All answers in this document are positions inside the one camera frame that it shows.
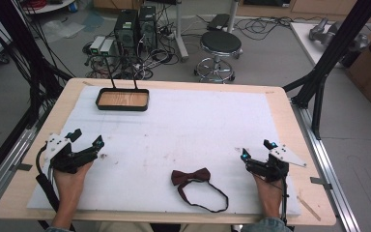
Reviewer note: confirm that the grey tape piece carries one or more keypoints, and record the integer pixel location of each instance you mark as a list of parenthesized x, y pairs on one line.
[(22, 167), (320, 183)]

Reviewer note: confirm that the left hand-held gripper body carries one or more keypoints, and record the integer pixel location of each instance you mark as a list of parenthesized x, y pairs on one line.
[(61, 158)]

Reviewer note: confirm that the person's left hand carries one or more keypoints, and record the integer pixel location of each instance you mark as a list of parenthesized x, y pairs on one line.
[(67, 183)]

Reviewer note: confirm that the dark red bow tie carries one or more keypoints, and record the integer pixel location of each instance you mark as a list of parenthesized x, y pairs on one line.
[(190, 176)]

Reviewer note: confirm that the white desk leg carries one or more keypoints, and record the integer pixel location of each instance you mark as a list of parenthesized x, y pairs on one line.
[(181, 35), (232, 16)]

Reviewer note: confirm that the thin wooden stick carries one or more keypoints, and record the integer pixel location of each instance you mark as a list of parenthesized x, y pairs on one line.
[(309, 208)]

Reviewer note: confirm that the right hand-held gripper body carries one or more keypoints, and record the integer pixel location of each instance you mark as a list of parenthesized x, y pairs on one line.
[(275, 167)]

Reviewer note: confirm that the black tray with wooden base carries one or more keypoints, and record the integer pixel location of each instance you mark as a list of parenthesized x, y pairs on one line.
[(122, 99)]

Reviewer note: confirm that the slim black computer tower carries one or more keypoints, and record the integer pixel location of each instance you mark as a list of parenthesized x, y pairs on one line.
[(147, 27)]

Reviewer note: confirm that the grey machine part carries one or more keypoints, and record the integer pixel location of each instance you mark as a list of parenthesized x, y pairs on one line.
[(330, 32)]

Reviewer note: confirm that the black round stool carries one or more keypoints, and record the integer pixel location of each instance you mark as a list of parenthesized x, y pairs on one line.
[(220, 43)]

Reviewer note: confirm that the clear plastic sheet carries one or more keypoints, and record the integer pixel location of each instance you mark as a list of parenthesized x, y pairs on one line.
[(62, 30)]

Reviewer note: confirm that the flat black device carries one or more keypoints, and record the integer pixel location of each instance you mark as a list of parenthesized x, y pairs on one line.
[(219, 22)]

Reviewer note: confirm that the aluminium rail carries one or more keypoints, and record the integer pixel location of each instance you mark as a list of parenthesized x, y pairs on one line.
[(325, 161), (3, 167)]

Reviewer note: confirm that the white foam mat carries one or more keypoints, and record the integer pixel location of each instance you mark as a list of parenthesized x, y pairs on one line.
[(180, 129)]

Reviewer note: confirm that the large black computer tower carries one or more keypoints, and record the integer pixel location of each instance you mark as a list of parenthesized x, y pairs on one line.
[(126, 30)]

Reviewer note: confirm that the small white box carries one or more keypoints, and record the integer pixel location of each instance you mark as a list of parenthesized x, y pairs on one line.
[(96, 45), (107, 46)]

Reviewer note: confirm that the person's denim sleeve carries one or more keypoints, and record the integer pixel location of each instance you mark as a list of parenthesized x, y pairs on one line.
[(265, 225)]

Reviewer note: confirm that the white floor platform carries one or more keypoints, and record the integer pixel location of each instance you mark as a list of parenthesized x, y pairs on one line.
[(306, 38)]

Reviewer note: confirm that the person's right hand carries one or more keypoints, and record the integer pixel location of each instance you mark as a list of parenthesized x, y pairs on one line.
[(270, 193)]

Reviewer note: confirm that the black metal frame stand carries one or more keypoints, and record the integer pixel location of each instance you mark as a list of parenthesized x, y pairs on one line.
[(331, 61), (29, 48)]

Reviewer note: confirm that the round white table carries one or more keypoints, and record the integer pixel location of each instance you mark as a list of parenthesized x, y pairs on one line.
[(48, 6)]

